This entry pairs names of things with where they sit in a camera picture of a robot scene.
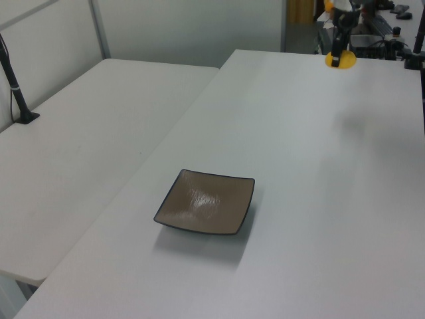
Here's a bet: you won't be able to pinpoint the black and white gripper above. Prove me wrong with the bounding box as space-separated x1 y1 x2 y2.
331 0 362 68

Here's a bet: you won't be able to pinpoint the yellow potato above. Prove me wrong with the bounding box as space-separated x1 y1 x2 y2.
324 49 357 70

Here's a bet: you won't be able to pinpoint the brown square ceramic plate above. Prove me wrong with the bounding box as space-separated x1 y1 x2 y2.
153 168 256 237

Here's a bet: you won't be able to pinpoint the dark grey equipment box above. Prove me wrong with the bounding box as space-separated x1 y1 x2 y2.
315 28 335 56

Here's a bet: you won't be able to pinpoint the black equipment box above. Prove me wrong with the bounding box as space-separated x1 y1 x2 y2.
350 35 398 60

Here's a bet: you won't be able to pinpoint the black computer keyboard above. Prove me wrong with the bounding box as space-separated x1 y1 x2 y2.
362 13 394 36

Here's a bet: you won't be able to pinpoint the yellow door panel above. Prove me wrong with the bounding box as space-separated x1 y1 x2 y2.
287 0 315 24

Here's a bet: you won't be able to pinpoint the black desk items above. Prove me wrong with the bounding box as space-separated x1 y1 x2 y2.
390 3 414 20

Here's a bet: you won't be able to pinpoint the black clamped camera stand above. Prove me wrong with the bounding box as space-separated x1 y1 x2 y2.
396 19 425 70

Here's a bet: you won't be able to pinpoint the black camera stand pole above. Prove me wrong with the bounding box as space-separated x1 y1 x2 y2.
0 33 41 126

